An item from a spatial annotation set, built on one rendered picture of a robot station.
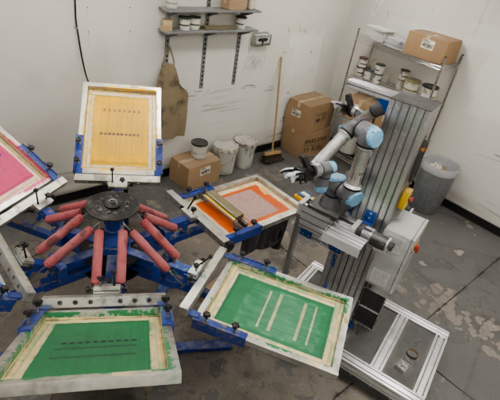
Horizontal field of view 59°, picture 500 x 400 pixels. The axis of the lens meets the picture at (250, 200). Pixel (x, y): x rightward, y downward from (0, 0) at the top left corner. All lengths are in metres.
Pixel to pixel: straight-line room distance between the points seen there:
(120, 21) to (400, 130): 2.82
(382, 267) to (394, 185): 0.59
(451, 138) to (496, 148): 0.53
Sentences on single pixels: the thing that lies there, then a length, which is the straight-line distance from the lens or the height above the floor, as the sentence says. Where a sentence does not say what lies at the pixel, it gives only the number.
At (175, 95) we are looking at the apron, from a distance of 5.01.
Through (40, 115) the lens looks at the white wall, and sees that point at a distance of 4.51.
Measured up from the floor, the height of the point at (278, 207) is 0.95.
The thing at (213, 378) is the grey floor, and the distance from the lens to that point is 3.41.
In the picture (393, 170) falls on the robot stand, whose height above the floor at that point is 1.61.
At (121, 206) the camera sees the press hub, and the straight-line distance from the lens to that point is 2.61.
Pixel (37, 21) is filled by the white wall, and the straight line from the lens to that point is 4.27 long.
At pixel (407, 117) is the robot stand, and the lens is 2.79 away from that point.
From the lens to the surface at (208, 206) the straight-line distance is 3.29.
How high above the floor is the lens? 2.79
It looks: 32 degrees down
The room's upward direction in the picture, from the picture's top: 10 degrees clockwise
